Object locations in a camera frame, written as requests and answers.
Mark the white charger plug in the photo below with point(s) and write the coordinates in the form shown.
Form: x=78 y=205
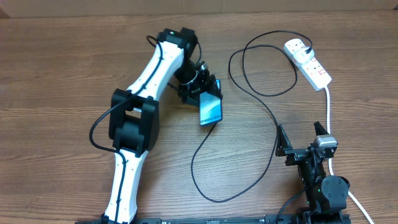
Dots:
x=303 y=55

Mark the white power strip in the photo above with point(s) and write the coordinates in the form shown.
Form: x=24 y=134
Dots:
x=313 y=71

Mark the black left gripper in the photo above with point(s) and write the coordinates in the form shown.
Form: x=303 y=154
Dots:
x=205 y=83

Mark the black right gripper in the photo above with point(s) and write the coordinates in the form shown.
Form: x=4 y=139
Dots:
x=295 y=155

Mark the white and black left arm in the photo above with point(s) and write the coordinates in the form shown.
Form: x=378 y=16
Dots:
x=134 y=114

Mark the blue Galaxy smartphone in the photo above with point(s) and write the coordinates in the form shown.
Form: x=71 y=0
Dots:
x=210 y=109

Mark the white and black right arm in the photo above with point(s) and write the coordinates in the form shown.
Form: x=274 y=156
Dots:
x=326 y=194

